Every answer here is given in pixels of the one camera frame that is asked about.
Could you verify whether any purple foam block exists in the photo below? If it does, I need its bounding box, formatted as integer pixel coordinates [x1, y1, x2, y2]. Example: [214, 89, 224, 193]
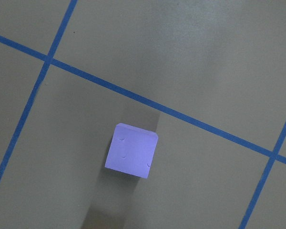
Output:
[105, 123, 158, 179]

